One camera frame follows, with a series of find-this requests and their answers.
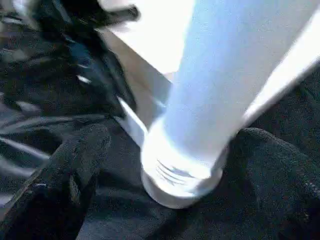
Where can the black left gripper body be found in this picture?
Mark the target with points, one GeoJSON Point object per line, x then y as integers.
{"type": "Point", "coordinates": [35, 22]}

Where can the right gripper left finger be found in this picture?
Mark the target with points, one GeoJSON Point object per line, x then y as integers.
{"type": "Point", "coordinates": [55, 195]}

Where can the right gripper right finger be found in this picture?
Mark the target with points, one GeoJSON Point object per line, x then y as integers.
{"type": "Point", "coordinates": [285, 190]}

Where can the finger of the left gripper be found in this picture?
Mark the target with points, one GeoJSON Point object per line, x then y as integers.
{"type": "Point", "coordinates": [87, 85]}
{"type": "Point", "coordinates": [120, 85]}

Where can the white plastic table top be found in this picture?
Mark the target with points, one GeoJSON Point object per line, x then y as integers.
{"type": "Point", "coordinates": [150, 35]}

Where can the white plastic table leg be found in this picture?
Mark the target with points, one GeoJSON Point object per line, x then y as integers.
{"type": "Point", "coordinates": [220, 75]}

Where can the black plastic mat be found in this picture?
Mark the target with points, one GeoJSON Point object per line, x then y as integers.
{"type": "Point", "coordinates": [280, 200]}

